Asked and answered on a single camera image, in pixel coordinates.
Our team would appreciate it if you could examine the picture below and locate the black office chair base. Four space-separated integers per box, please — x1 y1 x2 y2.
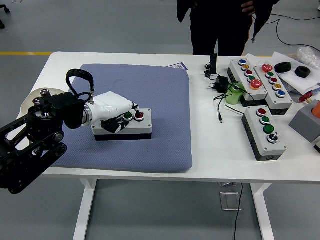
0 4 11 30

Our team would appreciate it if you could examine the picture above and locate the white paper sheet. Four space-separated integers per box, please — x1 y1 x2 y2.
244 53 266 64

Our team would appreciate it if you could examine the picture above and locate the clear plastic bag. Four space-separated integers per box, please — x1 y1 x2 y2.
291 46 320 70

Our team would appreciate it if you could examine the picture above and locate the blue-grey padded mat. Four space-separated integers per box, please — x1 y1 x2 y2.
49 63 194 174

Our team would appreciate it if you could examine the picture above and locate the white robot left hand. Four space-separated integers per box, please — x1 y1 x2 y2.
87 91 140 134

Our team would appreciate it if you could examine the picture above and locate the white table leg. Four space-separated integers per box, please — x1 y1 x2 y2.
249 183 276 240
72 178 98 240

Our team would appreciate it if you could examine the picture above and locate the person's left hand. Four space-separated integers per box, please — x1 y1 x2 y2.
241 0 257 16

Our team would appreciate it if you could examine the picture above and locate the small black cable bundle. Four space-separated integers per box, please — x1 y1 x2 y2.
203 62 218 81

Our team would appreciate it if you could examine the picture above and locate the thin black floor cable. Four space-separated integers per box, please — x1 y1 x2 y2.
267 13 320 50

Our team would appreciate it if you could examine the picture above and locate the grey four-button control box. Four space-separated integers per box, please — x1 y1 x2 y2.
241 105 287 162
91 108 153 142

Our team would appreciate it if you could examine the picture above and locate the purple label card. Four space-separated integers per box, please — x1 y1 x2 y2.
166 61 189 72

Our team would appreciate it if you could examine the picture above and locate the black foam ring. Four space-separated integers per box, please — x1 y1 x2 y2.
274 61 292 74
294 65 312 78

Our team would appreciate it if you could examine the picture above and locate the white paper bag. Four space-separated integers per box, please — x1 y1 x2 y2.
271 51 320 96

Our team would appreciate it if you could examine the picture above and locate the black adapter cable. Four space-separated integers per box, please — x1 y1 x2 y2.
213 84 258 124

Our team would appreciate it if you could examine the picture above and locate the beige tape roll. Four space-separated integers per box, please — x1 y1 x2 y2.
19 87 67 116

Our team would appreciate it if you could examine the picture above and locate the five-button box, blue end button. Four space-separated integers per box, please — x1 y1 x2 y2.
226 58 269 108

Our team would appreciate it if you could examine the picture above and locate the red knob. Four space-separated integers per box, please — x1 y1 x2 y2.
299 91 315 104

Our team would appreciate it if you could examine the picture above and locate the metal floor socket plate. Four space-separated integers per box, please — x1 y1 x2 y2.
219 191 242 212

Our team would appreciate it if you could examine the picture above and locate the five-button box, red mushroom button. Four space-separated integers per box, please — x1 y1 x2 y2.
253 63 294 116

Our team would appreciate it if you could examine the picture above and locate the green tape roll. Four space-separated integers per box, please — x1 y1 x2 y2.
225 82 247 106

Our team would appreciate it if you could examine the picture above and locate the black upright device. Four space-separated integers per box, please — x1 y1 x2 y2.
209 52 219 75

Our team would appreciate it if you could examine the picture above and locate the grey block with orange button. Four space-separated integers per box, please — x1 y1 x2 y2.
288 99 320 144

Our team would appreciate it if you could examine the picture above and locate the black power adapter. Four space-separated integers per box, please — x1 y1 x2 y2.
206 74 230 94

